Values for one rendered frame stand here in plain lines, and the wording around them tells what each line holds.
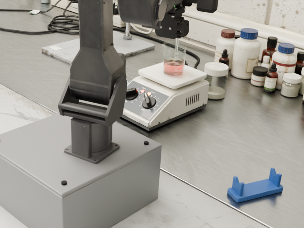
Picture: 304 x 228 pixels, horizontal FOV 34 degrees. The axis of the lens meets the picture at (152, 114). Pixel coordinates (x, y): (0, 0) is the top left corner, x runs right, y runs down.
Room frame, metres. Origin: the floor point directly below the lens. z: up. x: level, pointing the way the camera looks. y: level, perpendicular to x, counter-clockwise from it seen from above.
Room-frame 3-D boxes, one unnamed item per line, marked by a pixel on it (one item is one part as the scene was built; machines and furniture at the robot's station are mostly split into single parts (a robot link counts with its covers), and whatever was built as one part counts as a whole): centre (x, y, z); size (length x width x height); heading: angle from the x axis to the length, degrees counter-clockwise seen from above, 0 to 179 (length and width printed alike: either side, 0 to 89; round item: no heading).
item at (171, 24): (0.98, -0.02, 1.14); 0.07 x 0.06 x 0.07; 69
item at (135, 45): (1.47, 0.17, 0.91); 0.30 x 0.20 x 0.01; 139
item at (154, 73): (1.09, -0.04, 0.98); 0.12 x 0.12 x 0.01; 47
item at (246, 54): (1.33, -0.25, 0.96); 0.07 x 0.07 x 0.13
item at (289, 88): (1.21, -0.35, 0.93); 0.05 x 0.05 x 0.05
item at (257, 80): (1.27, -0.28, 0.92); 0.04 x 0.04 x 0.04
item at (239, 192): (0.75, -0.19, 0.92); 0.10 x 0.03 x 0.04; 116
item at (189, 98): (1.08, -0.02, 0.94); 0.22 x 0.13 x 0.08; 137
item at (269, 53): (1.34, -0.32, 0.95); 0.04 x 0.04 x 0.11
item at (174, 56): (1.08, -0.04, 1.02); 0.06 x 0.05 x 0.08; 115
